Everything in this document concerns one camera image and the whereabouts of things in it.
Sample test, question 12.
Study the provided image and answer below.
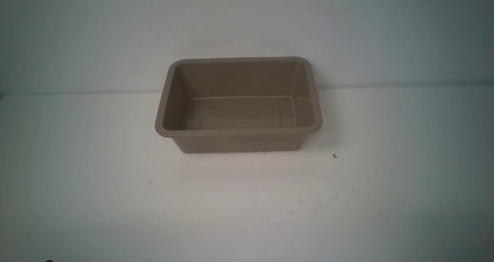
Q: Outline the tan plastic bin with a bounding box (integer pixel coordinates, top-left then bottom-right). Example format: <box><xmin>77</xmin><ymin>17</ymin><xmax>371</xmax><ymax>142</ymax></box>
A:
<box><xmin>155</xmin><ymin>57</ymin><xmax>323</xmax><ymax>153</ymax></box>

